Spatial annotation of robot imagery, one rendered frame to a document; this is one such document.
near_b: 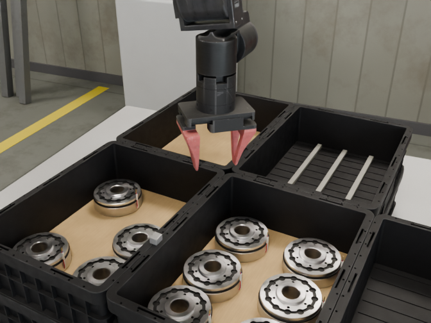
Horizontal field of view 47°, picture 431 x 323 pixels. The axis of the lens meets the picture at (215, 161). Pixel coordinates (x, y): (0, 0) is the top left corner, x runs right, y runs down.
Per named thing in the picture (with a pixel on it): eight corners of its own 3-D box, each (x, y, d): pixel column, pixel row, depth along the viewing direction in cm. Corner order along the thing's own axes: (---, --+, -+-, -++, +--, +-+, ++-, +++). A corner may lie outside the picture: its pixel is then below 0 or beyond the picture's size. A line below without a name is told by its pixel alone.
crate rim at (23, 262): (102, 308, 71) (100, 296, 70) (-36, 245, 84) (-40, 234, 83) (228, 180, 102) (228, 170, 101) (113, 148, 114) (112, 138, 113)
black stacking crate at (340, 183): (365, 261, 94) (375, 213, 89) (228, 218, 107) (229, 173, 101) (404, 169, 125) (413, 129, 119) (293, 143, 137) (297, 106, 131)
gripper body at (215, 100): (177, 113, 75) (176, 66, 71) (240, 107, 77) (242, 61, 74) (187, 131, 69) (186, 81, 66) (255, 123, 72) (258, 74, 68)
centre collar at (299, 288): (299, 310, 77) (299, 307, 77) (270, 298, 79) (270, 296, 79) (310, 291, 81) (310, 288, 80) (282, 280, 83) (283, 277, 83)
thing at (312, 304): (308, 330, 74) (309, 327, 74) (249, 305, 79) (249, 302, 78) (330, 288, 82) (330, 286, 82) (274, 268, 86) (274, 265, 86)
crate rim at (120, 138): (228, 180, 102) (228, 170, 101) (113, 148, 114) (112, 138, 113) (295, 111, 132) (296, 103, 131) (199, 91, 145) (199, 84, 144)
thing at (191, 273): (224, 299, 80) (224, 297, 79) (172, 279, 84) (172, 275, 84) (251, 262, 87) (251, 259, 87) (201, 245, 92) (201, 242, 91)
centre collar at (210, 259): (218, 282, 83) (218, 279, 82) (192, 272, 85) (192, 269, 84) (231, 264, 86) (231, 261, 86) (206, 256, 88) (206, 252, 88)
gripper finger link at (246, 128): (199, 157, 80) (198, 103, 75) (240, 152, 81) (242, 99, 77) (210, 178, 74) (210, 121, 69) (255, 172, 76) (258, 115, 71)
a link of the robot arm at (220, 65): (188, 31, 66) (228, 36, 64) (209, 20, 71) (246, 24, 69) (189, 81, 69) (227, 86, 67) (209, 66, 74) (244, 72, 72)
